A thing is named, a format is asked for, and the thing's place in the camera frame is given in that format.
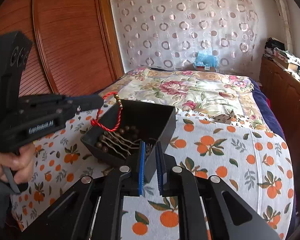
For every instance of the dark-padded right gripper right finger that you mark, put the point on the dark-padded right gripper right finger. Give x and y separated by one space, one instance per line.
165 163

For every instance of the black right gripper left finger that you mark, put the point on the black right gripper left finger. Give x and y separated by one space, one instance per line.
85 102

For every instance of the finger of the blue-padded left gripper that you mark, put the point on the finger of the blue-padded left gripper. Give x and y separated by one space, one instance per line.
137 167

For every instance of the black square jewelry box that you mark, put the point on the black square jewelry box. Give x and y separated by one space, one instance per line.
140 121

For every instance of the person's left hand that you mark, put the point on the person's left hand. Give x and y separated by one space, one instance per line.
23 164

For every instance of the red-brown wooden wardrobe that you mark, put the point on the red-brown wooden wardrobe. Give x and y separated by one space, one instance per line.
75 49

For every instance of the orange-print white bedsheet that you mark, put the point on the orange-print white bedsheet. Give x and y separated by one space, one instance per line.
255 164

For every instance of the blue fluffy item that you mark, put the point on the blue fluffy item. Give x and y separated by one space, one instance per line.
204 59

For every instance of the circle-pattern sheer curtain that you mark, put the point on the circle-pattern sheer curtain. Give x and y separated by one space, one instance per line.
168 34

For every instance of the brown wooden cabinet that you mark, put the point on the brown wooden cabinet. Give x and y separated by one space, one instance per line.
283 91

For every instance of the clutter pile on cabinet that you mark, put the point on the clutter pile on cabinet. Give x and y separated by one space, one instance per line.
274 50

